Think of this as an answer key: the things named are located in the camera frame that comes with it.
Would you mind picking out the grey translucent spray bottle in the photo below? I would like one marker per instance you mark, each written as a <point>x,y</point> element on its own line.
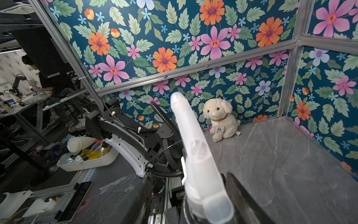
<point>190,215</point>

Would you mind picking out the white plush teddy bear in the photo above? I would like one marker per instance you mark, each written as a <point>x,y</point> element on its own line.
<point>224,123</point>

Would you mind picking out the white spray nozzle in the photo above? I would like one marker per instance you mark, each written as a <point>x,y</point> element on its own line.
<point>205,191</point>

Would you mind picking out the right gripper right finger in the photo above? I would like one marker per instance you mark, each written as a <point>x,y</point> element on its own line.
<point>246,210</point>

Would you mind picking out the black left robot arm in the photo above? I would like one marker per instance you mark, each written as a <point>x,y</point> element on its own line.
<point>155,151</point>

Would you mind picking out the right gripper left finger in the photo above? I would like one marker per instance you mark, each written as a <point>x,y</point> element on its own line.
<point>139,210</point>

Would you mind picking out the person in black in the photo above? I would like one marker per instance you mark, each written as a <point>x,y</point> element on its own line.
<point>42,55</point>

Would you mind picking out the white plastic tray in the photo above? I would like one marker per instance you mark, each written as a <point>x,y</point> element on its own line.
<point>67,164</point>

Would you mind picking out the white plastic bottle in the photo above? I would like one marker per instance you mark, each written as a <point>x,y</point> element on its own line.
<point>77,144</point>

